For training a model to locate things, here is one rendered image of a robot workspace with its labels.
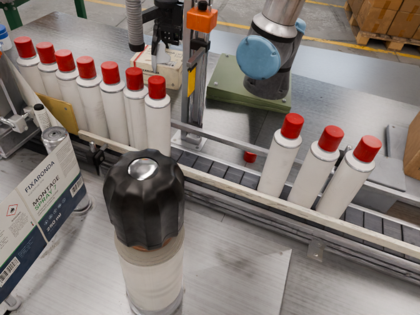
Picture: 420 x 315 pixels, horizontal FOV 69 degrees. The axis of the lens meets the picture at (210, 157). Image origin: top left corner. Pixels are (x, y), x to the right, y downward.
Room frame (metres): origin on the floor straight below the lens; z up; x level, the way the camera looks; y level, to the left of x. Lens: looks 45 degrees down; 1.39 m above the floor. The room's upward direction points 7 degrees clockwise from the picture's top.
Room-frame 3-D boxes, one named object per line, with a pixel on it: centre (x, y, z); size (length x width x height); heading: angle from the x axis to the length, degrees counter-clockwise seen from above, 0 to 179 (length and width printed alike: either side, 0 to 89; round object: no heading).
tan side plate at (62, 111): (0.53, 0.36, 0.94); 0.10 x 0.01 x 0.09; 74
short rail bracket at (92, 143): (0.46, 0.24, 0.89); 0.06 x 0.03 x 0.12; 164
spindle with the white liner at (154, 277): (0.19, 0.06, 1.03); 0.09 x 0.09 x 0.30
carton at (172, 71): (0.92, 0.20, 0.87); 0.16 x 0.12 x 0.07; 83
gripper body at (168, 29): (0.92, 0.17, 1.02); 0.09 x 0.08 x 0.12; 83
